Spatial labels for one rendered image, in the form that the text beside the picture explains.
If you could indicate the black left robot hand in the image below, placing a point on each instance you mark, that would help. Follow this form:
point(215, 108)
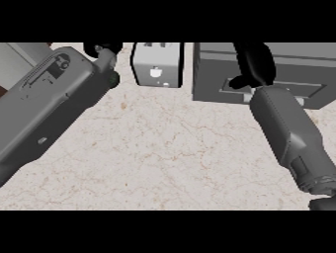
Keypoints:
point(102, 47)

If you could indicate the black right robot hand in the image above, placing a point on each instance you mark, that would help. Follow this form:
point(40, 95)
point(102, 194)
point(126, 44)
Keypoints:
point(254, 66)

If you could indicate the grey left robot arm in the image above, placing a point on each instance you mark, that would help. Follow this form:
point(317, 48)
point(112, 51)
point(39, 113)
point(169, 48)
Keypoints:
point(39, 108)

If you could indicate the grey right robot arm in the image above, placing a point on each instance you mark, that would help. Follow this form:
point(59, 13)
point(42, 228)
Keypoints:
point(291, 138)

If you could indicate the dark grey appliance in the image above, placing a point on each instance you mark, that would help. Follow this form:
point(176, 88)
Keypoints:
point(297, 70)

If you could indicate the silver toaster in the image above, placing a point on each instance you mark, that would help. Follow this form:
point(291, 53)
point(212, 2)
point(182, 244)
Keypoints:
point(157, 64)

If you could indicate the pale grey cabinet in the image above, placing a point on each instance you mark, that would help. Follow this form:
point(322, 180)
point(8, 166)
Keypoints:
point(8, 61)

